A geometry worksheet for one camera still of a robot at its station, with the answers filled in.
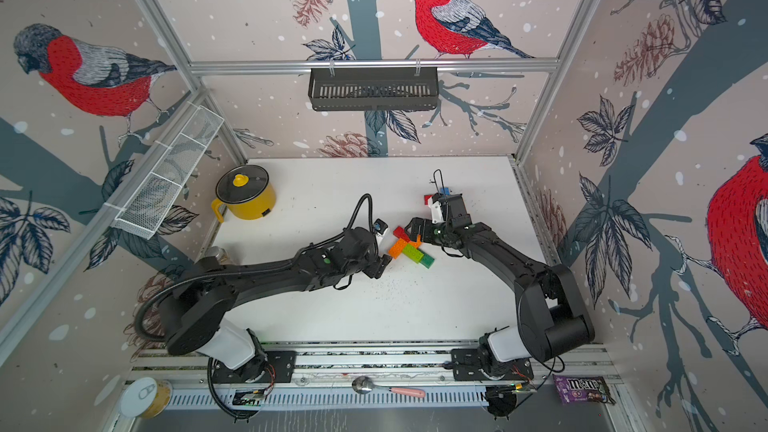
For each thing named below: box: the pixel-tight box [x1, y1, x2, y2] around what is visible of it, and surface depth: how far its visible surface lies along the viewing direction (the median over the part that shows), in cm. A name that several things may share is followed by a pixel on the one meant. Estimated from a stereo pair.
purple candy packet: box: [552, 374, 612, 405], surface depth 70 cm
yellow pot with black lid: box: [211, 165, 276, 223], surface depth 101 cm
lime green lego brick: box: [402, 243, 424, 264], surface depth 93 cm
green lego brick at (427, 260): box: [419, 251, 435, 269], surface depth 94 cm
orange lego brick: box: [388, 238, 408, 259], surface depth 94 cm
